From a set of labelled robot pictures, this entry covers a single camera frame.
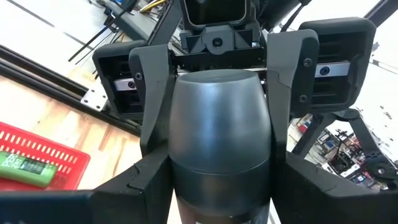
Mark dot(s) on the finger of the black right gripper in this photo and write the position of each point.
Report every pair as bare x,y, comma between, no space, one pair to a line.
286,62
152,93

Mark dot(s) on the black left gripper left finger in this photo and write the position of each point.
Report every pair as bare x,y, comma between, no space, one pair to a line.
140,199

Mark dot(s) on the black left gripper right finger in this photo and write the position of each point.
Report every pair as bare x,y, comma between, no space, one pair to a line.
311,202

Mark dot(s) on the grey body wash bottle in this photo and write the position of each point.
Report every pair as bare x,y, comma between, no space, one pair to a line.
217,124

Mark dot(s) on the green Pert shampoo bottle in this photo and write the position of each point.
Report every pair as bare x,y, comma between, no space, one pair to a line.
28,169

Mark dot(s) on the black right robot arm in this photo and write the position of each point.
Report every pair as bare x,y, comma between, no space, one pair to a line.
276,12

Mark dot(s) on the red plastic slotted basket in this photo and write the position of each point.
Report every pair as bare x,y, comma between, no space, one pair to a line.
46,146

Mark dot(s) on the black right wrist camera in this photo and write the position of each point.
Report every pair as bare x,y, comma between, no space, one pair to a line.
217,12

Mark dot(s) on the silver corner bracket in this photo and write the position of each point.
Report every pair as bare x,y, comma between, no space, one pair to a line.
94,99

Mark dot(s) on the black aluminium frame rail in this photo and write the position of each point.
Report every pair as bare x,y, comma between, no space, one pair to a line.
46,84

